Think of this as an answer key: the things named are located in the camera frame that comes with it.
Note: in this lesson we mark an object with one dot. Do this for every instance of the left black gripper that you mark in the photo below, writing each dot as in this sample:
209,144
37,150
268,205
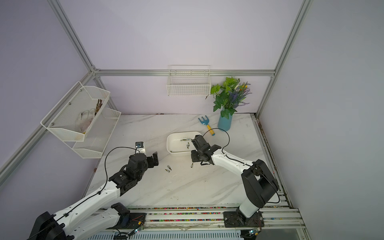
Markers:
151,163

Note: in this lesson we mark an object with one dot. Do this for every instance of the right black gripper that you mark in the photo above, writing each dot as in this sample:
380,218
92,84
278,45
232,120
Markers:
194,157

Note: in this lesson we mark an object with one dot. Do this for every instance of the white rectangular storage box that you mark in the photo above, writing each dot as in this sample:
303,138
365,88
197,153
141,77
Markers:
177,147

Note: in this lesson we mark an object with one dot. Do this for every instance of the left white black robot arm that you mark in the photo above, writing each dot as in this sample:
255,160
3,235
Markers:
97,211

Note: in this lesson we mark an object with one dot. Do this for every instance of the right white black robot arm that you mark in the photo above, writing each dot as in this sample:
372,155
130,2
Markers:
260,185

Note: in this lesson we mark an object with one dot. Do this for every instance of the blue yellow garden fork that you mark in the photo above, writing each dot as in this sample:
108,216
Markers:
205,121

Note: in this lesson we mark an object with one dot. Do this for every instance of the teal vase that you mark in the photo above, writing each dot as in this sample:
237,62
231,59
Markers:
225,120

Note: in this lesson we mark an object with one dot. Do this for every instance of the lower white mesh shelf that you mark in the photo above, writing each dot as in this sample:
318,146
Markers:
96,141

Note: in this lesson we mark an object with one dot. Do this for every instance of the white mesh shelf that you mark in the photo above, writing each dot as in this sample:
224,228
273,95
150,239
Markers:
96,141
60,121

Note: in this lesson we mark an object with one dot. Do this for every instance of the artificial green plant bouquet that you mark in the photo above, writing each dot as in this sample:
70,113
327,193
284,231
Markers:
230,95

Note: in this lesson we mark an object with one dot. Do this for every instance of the brown dried twigs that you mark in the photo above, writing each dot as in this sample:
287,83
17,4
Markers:
98,106

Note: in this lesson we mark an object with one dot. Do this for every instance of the clear plastic bag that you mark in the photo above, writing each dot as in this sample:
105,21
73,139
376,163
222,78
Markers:
84,120

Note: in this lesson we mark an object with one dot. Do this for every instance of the upper white mesh shelf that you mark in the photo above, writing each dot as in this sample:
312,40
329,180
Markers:
60,121

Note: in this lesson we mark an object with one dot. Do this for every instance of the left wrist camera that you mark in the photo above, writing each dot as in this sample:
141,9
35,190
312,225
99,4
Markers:
140,148

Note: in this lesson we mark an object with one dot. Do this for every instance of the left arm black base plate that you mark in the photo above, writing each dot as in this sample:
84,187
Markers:
131,221

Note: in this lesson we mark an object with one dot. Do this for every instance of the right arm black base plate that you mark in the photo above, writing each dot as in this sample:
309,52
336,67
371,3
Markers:
238,220

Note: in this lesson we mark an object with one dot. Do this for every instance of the white wire wall basket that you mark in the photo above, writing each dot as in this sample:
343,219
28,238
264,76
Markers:
189,80

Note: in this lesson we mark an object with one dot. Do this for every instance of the aluminium frame rail base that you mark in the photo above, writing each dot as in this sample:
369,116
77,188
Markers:
211,218

